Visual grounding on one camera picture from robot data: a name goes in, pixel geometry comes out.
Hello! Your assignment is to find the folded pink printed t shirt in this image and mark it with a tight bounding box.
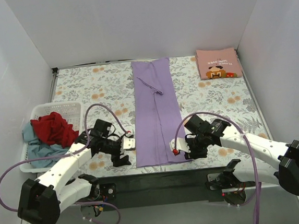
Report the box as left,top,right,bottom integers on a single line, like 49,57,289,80
196,48,243,80

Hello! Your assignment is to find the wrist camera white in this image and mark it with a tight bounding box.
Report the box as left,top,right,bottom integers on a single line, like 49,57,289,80
169,138,190,156
121,131,136,151

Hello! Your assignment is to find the red t shirt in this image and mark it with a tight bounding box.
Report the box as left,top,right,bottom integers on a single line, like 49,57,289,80
30,112,79,148

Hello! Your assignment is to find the floral tablecloth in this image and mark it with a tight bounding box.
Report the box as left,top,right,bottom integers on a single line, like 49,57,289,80
51,56,270,176

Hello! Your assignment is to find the white plastic laundry basket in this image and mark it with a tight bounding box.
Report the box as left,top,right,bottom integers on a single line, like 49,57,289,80
19,101,84,173

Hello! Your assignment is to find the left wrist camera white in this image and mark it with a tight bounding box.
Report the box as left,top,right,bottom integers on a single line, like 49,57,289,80
121,131,136,151

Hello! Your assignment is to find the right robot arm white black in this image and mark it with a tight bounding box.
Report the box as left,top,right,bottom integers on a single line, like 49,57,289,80
170,112,299,196

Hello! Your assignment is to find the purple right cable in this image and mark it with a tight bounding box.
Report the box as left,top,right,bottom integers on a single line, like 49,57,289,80
170,107,266,224

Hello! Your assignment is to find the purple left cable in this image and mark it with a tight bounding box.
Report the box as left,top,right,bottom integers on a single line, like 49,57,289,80
0,100,140,224

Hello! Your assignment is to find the purple cable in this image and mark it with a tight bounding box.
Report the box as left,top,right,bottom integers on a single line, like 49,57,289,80
0,100,140,224
170,107,266,224

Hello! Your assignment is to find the purple t shirt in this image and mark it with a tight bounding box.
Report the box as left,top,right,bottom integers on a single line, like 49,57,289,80
131,57,187,168

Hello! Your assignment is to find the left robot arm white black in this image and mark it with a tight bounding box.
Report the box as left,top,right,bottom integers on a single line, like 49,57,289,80
17,120,135,224

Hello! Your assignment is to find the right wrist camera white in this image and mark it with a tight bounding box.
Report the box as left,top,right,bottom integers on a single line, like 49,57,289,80
169,138,190,156

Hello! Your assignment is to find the blue t shirt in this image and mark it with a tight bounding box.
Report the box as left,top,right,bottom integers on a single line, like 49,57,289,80
22,122,69,168

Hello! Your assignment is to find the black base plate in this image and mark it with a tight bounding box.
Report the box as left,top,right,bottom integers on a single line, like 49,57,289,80
68,163,259,215

